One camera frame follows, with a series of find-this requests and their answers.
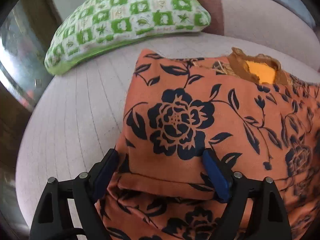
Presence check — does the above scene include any green checkered pillow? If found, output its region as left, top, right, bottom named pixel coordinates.
left=44, top=0, right=212, bottom=76

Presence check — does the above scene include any wooden door with glass panel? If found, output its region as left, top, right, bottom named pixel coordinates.
left=0, top=0, right=63, bottom=170

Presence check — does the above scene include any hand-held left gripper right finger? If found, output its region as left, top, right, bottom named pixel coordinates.
left=202, top=149, right=292, bottom=240

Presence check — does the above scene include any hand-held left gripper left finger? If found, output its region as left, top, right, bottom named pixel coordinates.
left=29, top=149, right=120, bottom=240

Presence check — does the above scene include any orange floral garment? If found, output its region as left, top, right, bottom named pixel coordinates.
left=95, top=47, right=320, bottom=240

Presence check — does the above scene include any pink bolster with maroon end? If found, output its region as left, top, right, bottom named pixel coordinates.
left=190, top=0, right=320, bottom=72

